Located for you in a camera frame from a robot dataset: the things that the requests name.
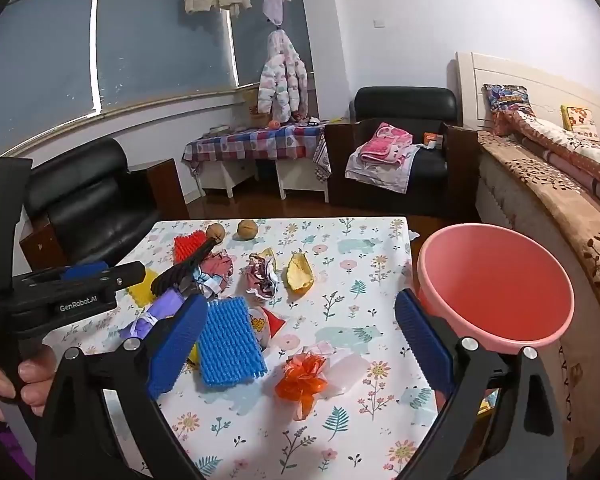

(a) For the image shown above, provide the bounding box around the plaid-covered side table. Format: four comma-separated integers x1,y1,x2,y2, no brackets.
182,122,332,184

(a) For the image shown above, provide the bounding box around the pink towel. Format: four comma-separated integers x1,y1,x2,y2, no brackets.
357,122,414,166

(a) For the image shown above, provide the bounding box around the white bed headboard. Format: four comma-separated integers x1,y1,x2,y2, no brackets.
455,51,600,153

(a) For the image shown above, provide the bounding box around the purple plastic bag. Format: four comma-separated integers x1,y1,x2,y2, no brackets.
120,292,187,346

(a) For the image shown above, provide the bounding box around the bed with brown leaf blanket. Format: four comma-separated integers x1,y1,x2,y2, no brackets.
475,130,600,477

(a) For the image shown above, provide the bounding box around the yellow floral pillow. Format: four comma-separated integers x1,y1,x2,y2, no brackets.
560,105,600,144

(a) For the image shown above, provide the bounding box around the yellow foam fruit net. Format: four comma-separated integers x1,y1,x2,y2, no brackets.
124,267,161,307

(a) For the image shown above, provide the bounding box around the orange ribbon bow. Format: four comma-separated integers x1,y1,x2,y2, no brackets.
275,352,329,421

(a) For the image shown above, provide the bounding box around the white plastic wrap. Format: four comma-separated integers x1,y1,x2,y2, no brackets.
300,341,366,397

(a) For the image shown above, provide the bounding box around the red white snack packet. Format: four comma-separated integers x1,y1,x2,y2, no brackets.
247,306,287,352

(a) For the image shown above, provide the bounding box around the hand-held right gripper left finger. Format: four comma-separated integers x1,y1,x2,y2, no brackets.
36,294,209,480

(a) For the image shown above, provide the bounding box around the blue foam fruit net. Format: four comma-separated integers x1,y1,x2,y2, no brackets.
197,296,269,389

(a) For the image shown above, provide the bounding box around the dark pink wrapper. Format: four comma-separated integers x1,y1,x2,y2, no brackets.
202,251,237,282

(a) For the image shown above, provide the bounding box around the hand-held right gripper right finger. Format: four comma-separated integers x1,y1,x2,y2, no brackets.
395,289,570,480

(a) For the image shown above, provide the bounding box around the pink hanging hat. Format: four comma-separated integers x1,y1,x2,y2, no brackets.
262,0,292,27

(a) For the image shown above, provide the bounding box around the white low bench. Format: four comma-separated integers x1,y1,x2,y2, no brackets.
199,157,331,204

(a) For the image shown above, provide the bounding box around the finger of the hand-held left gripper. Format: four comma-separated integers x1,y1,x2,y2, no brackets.
151,236,219,297
62,261,147,293

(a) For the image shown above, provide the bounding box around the blue white wrapper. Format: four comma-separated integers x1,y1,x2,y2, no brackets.
194,271,229,302

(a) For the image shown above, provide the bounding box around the red white wrapper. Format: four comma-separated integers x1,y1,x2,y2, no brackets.
247,252,284,302

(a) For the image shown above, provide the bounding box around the person's left hand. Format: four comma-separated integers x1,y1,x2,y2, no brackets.
0,347,57,423

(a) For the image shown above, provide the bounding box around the window with blue blinds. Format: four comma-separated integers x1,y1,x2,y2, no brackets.
0,0,314,172

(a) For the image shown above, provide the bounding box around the floral tablecloth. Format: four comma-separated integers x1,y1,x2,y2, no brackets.
42,216,448,480

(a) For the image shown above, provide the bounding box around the pink plastic bucket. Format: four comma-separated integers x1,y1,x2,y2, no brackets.
417,223,576,356

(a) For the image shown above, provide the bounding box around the printed puffer jacket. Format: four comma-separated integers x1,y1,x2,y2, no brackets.
257,30,311,122

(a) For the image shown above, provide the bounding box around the colourful printed pillow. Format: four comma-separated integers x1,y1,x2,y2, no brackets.
482,83,537,137

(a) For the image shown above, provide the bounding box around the black leather armchair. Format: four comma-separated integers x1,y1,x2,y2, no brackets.
325,86,479,218
19,137,190,272

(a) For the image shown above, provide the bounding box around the orange dotted folded quilt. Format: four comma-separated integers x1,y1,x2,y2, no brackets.
495,109,600,211

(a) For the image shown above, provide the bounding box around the red foam fruit net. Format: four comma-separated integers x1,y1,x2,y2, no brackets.
173,230,207,264

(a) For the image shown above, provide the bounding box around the white printed cloth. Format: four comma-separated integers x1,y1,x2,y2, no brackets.
345,142,422,194

